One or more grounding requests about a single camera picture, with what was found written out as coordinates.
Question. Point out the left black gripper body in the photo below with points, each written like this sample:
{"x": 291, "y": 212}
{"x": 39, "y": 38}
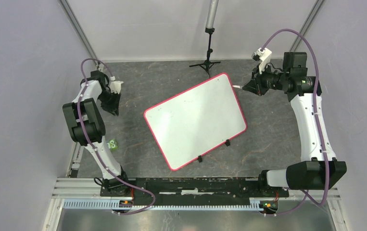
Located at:
{"x": 107, "y": 95}

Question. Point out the pink-framed whiteboard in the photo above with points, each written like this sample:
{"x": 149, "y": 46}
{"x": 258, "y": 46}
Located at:
{"x": 196, "y": 121}

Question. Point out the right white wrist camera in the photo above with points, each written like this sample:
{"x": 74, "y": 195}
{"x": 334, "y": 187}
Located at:
{"x": 263, "y": 56}

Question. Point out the white slotted cable duct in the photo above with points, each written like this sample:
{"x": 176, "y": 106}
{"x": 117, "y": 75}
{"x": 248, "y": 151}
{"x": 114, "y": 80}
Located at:
{"x": 126, "y": 206}

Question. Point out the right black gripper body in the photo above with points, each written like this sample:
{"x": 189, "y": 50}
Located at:
{"x": 271, "y": 80}

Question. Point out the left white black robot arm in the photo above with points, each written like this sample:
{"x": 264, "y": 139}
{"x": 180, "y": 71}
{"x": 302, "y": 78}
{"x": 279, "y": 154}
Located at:
{"x": 86, "y": 127}

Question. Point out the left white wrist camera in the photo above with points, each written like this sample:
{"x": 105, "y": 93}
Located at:
{"x": 115, "y": 85}

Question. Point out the green monster eraser toy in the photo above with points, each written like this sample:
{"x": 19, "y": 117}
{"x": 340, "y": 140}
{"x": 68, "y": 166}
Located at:
{"x": 112, "y": 144}

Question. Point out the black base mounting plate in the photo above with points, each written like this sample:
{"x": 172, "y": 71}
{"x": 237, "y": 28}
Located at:
{"x": 212, "y": 191}

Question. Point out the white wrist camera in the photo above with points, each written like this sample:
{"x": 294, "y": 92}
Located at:
{"x": 115, "y": 85}
{"x": 263, "y": 56}

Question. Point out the black tripod camera stand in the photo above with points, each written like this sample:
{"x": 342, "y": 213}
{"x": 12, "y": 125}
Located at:
{"x": 209, "y": 29}

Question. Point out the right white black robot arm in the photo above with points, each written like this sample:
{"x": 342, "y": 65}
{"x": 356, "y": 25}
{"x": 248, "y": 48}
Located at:
{"x": 319, "y": 168}

